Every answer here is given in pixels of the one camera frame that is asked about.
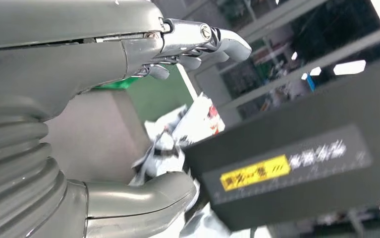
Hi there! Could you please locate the ruler label with yellow sticker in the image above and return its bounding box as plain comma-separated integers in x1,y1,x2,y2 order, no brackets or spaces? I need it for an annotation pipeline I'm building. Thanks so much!
203,124,373,205

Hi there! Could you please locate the white poly mailer parcel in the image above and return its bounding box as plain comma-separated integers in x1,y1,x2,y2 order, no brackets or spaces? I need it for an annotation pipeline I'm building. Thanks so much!
129,93,253,238

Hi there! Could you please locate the dark background cabinet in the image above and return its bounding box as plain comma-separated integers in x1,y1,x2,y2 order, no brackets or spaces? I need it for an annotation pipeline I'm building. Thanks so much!
152,0,380,238

